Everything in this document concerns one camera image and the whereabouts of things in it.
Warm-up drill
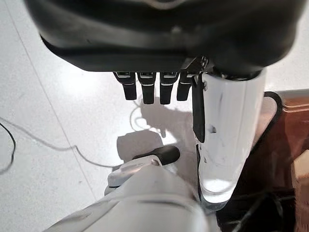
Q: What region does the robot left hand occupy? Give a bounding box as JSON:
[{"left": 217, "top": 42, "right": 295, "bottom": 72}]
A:
[{"left": 24, "top": 0, "right": 302, "bottom": 211}]

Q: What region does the silver left robot leg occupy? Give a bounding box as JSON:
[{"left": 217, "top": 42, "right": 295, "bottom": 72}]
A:
[{"left": 42, "top": 145, "right": 218, "bottom": 232}]

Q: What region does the dark brown wooden stool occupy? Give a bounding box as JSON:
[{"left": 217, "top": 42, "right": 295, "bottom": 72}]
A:
[{"left": 217, "top": 88, "right": 309, "bottom": 232}]

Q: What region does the thin floor cable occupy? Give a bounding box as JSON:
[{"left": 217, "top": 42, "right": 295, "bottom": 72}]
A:
[{"left": 0, "top": 117, "right": 119, "bottom": 169}]

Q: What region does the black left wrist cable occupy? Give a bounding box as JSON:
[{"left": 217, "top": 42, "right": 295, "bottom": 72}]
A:
[{"left": 0, "top": 122, "right": 16, "bottom": 174}]

